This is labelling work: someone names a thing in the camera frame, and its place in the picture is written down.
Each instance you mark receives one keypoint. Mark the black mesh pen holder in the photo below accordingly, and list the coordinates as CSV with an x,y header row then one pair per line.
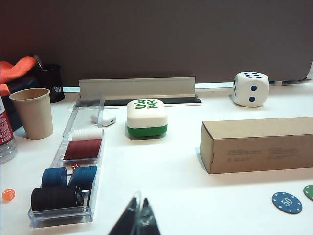
x,y
52,80

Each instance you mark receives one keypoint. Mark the black poker chip stack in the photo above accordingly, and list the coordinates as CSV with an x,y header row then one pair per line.
x,y
53,198

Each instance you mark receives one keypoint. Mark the green 20 poker chip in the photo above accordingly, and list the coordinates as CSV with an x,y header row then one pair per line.
x,y
308,193

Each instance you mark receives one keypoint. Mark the orange cloth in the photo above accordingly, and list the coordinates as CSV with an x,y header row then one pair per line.
x,y
17,67

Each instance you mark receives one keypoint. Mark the long brown cardboard box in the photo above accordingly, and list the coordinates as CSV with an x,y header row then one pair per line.
x,y
256,147

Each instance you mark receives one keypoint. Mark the clear acrylic chip tray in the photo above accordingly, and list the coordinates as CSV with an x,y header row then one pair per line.
x,y
96,186

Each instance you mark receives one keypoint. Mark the clear plastic bottle red label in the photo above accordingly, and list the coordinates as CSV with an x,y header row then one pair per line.
x,y
6,139

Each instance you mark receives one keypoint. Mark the white poker chip stack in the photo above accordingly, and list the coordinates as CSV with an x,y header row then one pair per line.
x,y
86,134

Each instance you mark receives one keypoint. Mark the white cube device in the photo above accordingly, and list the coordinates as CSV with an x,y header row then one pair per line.
x,y
252,89

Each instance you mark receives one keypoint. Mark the small orange die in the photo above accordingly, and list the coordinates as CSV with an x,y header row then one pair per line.
x,y
8,195

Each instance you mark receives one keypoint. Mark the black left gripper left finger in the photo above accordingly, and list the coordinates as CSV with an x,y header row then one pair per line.
x,y
126,220

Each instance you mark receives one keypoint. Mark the clear acrylic tray lid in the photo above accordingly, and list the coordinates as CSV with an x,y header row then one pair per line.
x,y
100,105

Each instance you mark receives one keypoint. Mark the blue poker chip stack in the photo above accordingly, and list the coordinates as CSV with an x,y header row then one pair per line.
x,y
83,176
53,177

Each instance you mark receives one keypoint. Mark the blue 50 poker chip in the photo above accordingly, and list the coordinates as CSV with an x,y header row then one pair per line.
x,y
286,202

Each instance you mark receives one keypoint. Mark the green and white case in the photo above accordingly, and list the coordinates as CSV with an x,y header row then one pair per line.
x,y
146,117

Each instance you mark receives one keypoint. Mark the small red die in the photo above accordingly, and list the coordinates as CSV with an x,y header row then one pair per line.
x,y
75,168

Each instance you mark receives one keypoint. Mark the red poker chip stack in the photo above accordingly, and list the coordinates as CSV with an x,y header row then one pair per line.
x,y
83,149

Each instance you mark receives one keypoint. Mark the white earbuds case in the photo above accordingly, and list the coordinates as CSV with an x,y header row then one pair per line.
x,y
106,120

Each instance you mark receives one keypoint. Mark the grey fabric desk partition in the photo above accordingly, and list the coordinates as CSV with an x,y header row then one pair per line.
x,y
156,36

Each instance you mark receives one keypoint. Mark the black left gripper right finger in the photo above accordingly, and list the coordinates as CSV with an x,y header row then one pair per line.
x,y
149,220

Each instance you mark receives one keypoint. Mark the brown paper cup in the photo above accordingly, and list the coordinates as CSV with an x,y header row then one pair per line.
x,y
34,112

